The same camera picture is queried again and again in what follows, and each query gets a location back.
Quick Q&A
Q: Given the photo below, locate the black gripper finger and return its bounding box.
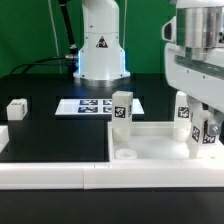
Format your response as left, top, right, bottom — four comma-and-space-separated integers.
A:
208, 109, 224, 136

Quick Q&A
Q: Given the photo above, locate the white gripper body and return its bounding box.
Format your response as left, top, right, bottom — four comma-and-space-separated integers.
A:
162, 15, 224, 113

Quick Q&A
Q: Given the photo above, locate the white square tabletop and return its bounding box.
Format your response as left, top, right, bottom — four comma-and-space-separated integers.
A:
108, 122, 224, 161

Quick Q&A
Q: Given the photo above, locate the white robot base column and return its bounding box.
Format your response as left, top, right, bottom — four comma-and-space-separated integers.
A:
73, 0, 130, 87

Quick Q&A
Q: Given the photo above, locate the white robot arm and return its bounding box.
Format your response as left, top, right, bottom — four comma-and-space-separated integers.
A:
162, 0, 224, 135

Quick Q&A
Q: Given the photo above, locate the white U-shaped obstacle fence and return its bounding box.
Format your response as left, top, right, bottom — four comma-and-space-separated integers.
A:
0, 125, 224, 190

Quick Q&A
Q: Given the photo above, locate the white base tag plate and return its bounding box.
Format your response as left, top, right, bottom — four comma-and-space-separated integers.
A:
55, 98, 144, 116

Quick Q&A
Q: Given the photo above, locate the black cable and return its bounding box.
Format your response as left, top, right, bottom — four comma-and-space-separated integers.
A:
9, 55, 80, 76

